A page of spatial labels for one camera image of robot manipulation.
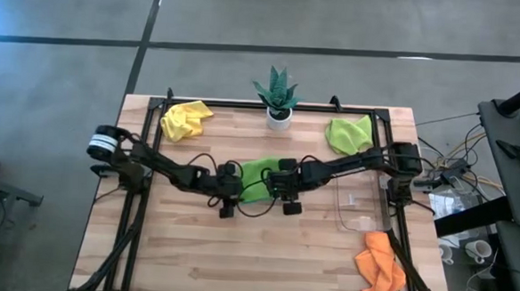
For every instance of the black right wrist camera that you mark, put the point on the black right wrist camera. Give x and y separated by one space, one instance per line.
292 208

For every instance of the clear plastic bin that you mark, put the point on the clear plastic bin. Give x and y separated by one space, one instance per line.
363 213

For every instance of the lime microfiber towel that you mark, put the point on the lime microfiber towel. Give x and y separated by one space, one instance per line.
347 134

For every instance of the black aluminium rig frame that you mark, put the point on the black aluminium rig frame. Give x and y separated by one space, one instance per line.
235 104

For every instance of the white plant pot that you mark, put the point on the white plant pot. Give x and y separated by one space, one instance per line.
279 125

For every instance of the orange microfiber towel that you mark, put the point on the orange microfiber towel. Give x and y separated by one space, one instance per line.
380 272

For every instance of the white mug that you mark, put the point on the white mug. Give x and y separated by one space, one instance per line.
446 254
477 249

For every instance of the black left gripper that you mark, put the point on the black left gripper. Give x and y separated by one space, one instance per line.
224 186

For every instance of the dark grey desk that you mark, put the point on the dark grey desk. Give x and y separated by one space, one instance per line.
507 185

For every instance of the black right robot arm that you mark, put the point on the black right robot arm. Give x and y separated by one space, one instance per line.
353 161

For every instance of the green microfiber towel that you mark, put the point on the green microfiber towel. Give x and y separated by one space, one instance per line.
254 176

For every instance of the black floor beam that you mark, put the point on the black floor beam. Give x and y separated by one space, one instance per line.
474 217

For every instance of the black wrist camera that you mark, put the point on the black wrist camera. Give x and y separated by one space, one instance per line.
292 208
226 212

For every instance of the black power adapter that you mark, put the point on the black power adapter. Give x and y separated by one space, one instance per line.
452 166

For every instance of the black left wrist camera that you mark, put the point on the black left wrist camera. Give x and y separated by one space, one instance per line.
226 212

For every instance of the clear plastic bag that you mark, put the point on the clear plastic bag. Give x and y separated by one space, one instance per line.
448 204

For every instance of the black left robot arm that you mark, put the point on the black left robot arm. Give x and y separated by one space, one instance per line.
165 167

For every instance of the grey side desk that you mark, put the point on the grey side desk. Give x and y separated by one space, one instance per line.
3 190

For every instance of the green snake plant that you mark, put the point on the green snake plant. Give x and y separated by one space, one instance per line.
278 90

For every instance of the yellow microfiber towel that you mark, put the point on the yellow microfiber towel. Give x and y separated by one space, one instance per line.
183 121

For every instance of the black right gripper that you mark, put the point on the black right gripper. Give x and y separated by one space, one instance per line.
284 184

